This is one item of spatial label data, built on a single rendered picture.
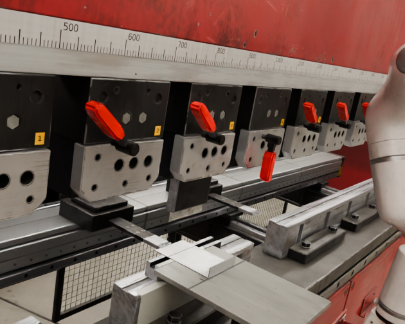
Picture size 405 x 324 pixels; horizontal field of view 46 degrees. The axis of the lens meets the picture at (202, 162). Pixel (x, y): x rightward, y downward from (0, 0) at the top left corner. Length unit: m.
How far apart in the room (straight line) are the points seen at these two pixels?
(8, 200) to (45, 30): 0.19
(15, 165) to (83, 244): 0.55
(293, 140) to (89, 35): 0.64
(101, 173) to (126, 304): 0.30
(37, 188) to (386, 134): 0.75
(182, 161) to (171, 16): 0.23
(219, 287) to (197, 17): 0.45
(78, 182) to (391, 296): 0.72
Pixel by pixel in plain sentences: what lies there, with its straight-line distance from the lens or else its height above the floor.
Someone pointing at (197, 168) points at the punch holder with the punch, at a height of 1.19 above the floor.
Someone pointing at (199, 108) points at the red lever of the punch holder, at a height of 1.30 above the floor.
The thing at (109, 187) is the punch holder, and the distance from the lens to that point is 0.66.
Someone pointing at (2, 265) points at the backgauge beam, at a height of 0.94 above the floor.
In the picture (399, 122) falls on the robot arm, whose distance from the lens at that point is 1.10.
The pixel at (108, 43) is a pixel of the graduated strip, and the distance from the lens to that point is 0.61.
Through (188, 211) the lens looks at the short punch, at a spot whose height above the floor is 1.09.
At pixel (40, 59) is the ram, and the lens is 0.55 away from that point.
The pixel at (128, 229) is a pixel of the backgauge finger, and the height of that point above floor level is 1.00.
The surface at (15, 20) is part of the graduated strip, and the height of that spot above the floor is 1.39.
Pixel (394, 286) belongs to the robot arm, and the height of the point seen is 0.98.
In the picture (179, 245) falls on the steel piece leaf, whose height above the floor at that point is 1.00.
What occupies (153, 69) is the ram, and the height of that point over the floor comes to 1.35.
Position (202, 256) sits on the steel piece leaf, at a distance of 0.93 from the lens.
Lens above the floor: 1.40
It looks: 14 degrees down
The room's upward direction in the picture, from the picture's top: 10 degrees clockwise
